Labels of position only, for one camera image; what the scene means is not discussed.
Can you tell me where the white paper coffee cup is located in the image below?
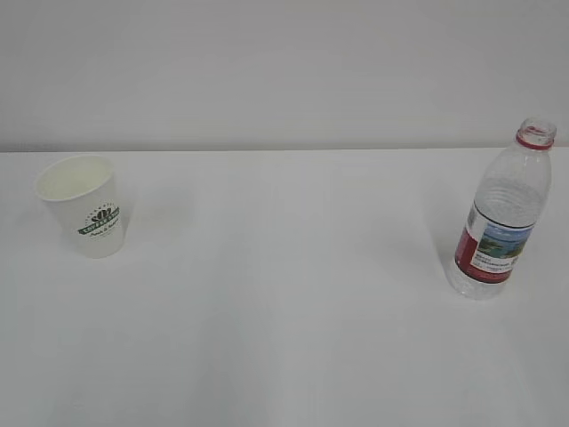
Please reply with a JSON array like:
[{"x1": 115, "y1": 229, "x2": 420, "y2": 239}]
[{"x1": 35, "y1": 155, "x2": 124, "y2": 259}]

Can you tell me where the clear plastic water bottle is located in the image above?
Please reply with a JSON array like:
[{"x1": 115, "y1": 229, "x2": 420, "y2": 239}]
[{"x1": 446, "y1": 117, "x2": 557, "y2": 300}]

